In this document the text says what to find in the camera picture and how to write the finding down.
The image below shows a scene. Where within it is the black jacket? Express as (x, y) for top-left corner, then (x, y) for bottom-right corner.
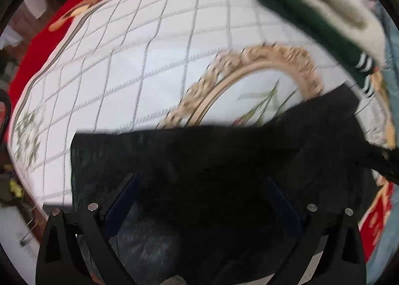
(70, 85), (398, 284)

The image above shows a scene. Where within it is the red floral blanket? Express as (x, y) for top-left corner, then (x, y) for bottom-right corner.
(5, 0), (397, 261)

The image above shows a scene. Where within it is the light blue duvet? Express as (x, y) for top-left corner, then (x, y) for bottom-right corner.
(367, 2), (398, 284)

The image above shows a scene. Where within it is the green folded sweater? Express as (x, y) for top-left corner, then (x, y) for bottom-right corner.
(258, 0), (377, 98)

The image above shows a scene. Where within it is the black cable loop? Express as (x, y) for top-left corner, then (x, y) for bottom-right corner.
(0, 90), (14, 149)

